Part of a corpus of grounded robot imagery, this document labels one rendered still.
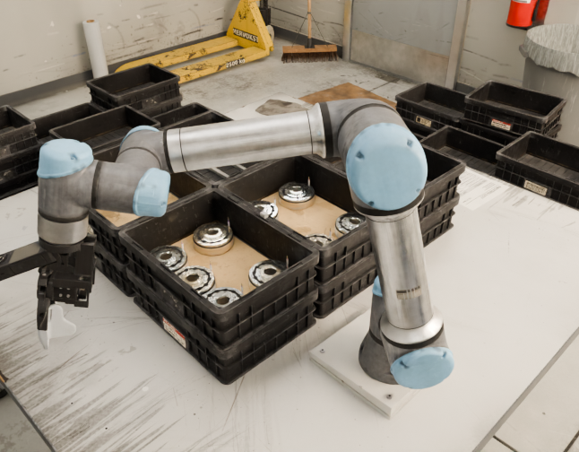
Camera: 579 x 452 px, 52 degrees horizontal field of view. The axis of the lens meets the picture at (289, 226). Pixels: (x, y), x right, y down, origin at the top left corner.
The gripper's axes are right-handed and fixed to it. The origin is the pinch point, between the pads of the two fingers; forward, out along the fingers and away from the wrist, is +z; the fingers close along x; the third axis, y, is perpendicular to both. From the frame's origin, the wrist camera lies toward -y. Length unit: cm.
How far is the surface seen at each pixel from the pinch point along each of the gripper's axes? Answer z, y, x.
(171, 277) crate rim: 1.3, 21.0, 22.4
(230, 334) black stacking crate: 7.5, 34.4, 12.7
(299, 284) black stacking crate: 1, 50, 24
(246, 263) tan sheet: 6, 39, 38
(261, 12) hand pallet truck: 6, 81, 443
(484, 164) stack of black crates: 11, 163, 157
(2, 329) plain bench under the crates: 32, -18, 38
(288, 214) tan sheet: 1, 52, 58
